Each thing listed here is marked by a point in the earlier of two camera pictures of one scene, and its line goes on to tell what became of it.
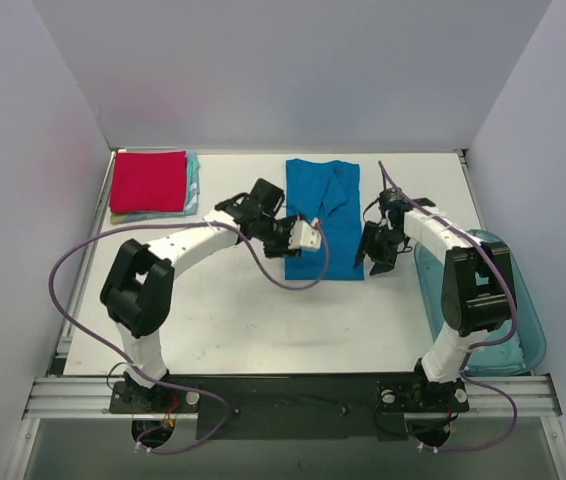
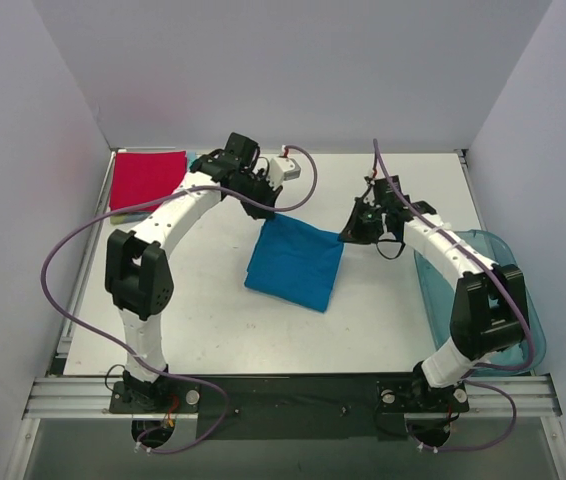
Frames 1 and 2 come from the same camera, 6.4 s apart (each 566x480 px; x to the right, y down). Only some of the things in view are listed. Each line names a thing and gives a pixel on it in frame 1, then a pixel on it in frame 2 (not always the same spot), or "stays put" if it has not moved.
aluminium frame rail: x=88 y=398 stays put
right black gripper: x=380 y=245 → x=369 y=220
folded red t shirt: x=149 y=182 stays put
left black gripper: x=280 y=237 → x=261 y=201
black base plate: x=294 y=406 stays put
